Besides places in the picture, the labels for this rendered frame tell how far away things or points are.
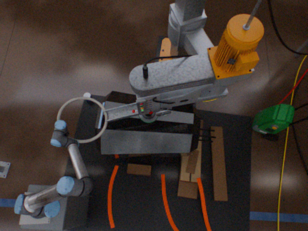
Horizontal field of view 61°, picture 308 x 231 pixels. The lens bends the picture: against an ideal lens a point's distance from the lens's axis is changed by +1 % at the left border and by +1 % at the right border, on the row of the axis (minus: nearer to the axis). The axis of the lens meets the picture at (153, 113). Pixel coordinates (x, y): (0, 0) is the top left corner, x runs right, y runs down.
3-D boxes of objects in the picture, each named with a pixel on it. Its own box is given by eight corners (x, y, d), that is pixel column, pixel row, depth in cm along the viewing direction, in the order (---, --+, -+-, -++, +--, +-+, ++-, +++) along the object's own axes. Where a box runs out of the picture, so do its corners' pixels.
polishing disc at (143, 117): (143, 125, 274) (143, 124, 273) (135, 108, 280) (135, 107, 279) (161, 117, 276) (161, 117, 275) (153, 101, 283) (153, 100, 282)
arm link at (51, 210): (50, 217, 229) (59, 218, 217) (30, 215, 218) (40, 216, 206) (54, 199, 235) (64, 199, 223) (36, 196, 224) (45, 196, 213)
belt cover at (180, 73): (238, 55, 222) (244, 43, 206) (247, 80, 214) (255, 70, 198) (128, 75, 217) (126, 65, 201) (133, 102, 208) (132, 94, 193)
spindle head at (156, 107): (171, 90, 260) (174, 68, 217) (176, 109, 252) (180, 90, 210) (136, 96, 257) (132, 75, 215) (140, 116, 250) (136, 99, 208)
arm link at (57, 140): (65, 147, 219) (68, 133, 224) (52, 143, 211) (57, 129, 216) (60, 148, 225) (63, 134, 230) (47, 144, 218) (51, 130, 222)
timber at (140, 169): (127, 173, 336) (126, 172, 325) (129, 164, 340) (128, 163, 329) (150, 176, 335) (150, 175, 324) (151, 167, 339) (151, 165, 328)
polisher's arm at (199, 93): (218, 83, 266) (232, 57, 219) (224, 103, 258) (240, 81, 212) (148, 96, 261) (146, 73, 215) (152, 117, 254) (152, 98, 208)
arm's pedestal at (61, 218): (89, 228, 316) (66, 237, 236) (48, 226, 318) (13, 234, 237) (94, 186, 333) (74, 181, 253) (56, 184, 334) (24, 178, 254)
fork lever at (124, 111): (169, 92, 262) (168, 90, 257) (173, 110, 256) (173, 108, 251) (104, 108, 267) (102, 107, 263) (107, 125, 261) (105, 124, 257)
